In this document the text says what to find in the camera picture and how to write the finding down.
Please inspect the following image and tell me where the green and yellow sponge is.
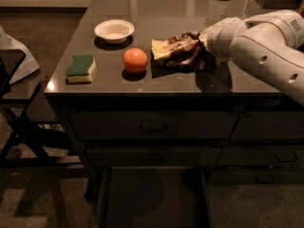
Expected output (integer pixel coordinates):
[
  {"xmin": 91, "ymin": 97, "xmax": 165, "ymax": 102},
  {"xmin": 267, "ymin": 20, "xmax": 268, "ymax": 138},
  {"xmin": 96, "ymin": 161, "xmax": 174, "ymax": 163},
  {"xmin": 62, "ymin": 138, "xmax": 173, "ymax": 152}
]
[{"xmin": 66, "ymin": 54, "xmax": 96, "ymax": 84}]

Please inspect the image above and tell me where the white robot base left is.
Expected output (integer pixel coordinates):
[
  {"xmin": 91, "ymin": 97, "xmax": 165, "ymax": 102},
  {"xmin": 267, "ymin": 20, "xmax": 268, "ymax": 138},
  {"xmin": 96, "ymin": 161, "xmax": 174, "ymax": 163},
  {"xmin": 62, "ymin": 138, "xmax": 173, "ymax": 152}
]
[{"xmin": 0, "ymin": 26, "xmax": 39, "ymax": 85}]

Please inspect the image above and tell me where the brown sea salt chip bag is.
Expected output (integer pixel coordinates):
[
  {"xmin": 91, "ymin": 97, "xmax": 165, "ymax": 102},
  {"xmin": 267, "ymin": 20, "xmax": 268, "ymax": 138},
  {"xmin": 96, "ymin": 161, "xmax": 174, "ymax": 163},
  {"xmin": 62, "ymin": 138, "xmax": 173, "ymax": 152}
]
[{"xmin": 151, "ymin": 31, "xmax": 216, "ymax": 71}]

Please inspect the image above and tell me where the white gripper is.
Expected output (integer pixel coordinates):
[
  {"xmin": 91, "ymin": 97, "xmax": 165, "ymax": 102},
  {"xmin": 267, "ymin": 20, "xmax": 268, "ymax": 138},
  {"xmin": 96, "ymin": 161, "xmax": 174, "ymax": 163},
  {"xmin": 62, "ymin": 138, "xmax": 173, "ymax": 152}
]
[{"xmin": 199, "ymin": 17, "xmax": 241, "ymax": 59}]

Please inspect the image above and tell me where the top right drawer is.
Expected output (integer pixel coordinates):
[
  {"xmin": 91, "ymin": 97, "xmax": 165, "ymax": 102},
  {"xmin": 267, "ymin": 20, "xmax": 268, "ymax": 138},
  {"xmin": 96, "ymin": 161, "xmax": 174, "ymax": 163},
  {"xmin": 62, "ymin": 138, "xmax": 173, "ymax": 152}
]
[{"xmin": 230, "ymin": 111, "xmax": 304, "ymax": 143}]

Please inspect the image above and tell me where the middle left drawer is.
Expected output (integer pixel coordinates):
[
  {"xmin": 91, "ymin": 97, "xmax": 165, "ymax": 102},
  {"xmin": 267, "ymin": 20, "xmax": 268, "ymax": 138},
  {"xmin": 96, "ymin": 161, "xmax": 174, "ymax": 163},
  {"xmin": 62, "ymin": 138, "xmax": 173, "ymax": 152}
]
[{"xmin": 85, "ymin": 145, "xmax": 220, "ymax": 167}]

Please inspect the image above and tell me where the open bottom left drawer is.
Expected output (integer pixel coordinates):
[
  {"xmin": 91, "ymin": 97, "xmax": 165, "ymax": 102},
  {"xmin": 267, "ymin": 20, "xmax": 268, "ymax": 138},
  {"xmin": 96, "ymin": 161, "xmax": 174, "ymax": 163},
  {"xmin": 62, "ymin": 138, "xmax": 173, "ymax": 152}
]
[{"xmin": 94, "ymin": 166, "xmax": 214, "ymax": 228}]

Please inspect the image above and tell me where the dark folding side table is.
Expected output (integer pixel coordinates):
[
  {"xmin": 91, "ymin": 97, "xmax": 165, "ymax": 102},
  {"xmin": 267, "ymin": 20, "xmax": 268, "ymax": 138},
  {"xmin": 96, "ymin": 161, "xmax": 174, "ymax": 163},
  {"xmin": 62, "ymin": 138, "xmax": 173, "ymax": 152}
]
[{"xmin": 0, "ymin": 51, "xmax": 81, "ymax": 167}]

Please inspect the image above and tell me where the dark counter cabinet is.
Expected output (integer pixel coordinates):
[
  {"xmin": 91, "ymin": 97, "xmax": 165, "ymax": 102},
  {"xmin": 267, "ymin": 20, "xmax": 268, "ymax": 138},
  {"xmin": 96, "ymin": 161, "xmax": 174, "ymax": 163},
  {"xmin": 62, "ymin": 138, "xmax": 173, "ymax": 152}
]
[{"xmin": 43, "ymin": 0, "xmax": 304, "ymax": 228}]

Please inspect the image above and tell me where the orange round fruit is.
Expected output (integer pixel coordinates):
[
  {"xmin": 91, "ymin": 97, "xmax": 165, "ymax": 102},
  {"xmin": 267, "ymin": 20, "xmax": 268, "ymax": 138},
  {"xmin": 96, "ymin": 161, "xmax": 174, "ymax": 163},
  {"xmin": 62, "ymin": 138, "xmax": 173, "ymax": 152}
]
[{"xmin": 123, "ymin": 47, "xmax": 147, "ymax": 74}]

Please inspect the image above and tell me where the top left drawer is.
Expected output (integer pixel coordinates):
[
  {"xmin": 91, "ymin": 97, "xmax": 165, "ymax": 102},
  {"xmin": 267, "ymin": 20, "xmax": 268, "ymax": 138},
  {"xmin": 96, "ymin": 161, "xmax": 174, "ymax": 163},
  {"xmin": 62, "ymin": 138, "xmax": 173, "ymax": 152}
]
[{"xmin": 69, "ymin": 111, "xmax": 238, "ymax": 140}]

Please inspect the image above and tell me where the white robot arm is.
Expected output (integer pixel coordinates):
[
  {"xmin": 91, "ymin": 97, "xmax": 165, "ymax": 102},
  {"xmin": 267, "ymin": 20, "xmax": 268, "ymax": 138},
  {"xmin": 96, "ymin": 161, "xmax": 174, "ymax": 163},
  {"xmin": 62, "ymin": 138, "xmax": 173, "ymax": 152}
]
[{"xmin": 199, "ymin": 9, "xmax": 304, "ymax": 105}]

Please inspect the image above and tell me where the middle right drawer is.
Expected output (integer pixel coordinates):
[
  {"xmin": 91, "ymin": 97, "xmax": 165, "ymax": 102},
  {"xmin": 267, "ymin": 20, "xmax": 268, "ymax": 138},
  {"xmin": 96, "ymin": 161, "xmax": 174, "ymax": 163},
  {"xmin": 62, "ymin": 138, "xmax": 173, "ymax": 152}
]
[{"xmin": 218, "ymin": 144, "xmax": 304, "ymax": 166}]

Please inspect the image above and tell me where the white bowl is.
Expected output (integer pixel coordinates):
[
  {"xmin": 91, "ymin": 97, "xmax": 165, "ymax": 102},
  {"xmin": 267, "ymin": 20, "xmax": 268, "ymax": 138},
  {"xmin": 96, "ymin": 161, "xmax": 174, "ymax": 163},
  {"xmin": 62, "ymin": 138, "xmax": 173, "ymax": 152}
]
[{"xmin": 94, "ymin": 19, "xmax": 135, "ymax": 45}]

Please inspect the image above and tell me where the bottom right drawer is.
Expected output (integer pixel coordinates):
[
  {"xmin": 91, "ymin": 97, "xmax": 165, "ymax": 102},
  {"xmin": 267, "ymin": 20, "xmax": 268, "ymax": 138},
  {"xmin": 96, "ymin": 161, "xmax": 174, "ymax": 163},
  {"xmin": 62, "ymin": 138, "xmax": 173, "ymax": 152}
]
[{"xmin": 208, "ymin": 168, "xmax": 304, "ymax": 184}]

